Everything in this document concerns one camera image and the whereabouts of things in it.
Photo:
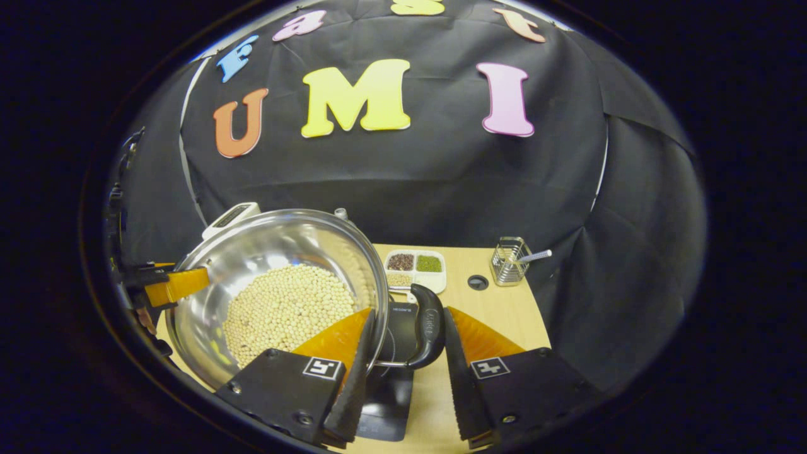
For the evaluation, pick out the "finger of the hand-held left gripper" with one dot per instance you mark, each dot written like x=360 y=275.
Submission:
x=179 y=287

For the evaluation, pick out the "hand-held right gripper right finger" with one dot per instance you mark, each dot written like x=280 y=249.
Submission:
x=460 y=384

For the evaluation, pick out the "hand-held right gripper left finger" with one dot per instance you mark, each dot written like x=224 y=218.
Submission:
x=284 y=391

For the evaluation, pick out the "black induction cooktop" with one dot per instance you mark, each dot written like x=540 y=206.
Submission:
x=388 y=403

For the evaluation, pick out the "pile of soybeans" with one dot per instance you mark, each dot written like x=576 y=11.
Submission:
x=284 y=309

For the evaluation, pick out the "white toaster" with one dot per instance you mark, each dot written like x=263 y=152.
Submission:
x=230 y=217

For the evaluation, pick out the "black table grommet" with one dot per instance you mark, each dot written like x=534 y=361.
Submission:
x=478 y=282

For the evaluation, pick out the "white divided spice tray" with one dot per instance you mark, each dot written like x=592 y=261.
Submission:
x=429 y=277

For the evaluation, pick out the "black backdrop cloth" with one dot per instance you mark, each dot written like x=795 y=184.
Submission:
x=441 y=183

